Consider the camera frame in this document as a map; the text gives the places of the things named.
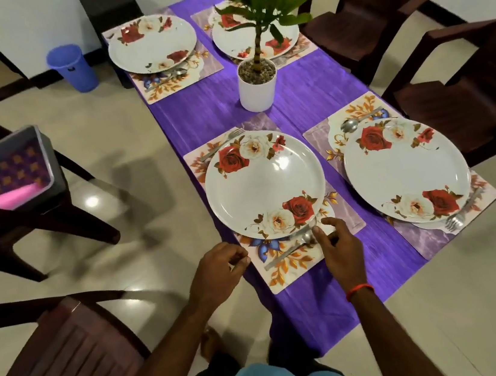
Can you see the black stool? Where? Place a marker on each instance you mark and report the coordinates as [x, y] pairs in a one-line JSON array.
[[106, 8]]

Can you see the person's left foot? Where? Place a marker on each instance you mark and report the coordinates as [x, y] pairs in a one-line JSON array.
[[209, 343]]

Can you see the green plant in white pot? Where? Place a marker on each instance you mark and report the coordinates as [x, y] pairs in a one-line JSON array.
[[259, 98]]

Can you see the person's left hand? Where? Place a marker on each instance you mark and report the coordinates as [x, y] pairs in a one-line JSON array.
[[216, 279]]

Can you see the person's dark trousers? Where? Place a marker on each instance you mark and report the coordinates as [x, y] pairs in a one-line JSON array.
[[292, 353]]

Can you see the steel spoon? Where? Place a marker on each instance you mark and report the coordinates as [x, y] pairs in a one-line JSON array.
[[351, 124], [293, 240]]

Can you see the person's left forearm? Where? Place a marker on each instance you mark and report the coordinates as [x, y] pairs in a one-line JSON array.
[[158, 370]]

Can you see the person's right hand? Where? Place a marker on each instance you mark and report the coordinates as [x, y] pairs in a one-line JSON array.
[[344, 257]]

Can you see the white floral plate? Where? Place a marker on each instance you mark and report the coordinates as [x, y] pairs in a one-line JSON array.
[[151, 41], [261, 179], [406, 174], [233, 42]]

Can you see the grey plastic tray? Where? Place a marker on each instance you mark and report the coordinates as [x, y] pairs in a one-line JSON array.
[[54, 165]]

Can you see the purple tablecloth table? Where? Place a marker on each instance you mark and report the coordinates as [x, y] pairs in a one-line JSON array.
[[307, 87]]

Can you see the checkered purple orange cloth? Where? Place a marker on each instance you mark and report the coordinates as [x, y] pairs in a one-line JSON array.
[[4, 170]]

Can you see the blue plastic bucket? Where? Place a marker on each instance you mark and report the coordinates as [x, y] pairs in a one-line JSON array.
[[73, 67]]

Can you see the pink plastic cup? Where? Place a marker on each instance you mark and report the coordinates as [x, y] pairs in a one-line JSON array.
[[14, 197]]

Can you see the person's right forearm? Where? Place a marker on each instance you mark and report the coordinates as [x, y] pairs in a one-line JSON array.
[[395, 339]]

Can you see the red wrist thread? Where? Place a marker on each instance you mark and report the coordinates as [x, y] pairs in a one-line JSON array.
[[359, 289]]

